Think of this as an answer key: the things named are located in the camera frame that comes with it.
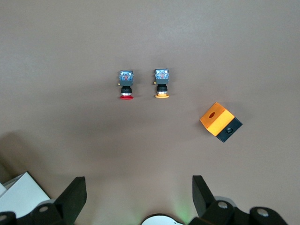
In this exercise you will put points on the red push button switch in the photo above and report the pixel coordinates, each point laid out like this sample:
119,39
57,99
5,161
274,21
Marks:
126,82

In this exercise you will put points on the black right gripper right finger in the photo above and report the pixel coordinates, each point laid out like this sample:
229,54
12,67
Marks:
206,206

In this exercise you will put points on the white drawer cabinet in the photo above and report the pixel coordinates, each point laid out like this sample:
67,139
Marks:
23,194

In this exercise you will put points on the orange and black button box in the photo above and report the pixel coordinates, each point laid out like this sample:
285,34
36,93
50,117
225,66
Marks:
218,122

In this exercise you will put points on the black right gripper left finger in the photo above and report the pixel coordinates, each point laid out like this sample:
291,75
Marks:
70,201

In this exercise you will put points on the yellow push button switch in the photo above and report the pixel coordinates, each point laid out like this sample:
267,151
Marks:
161,80

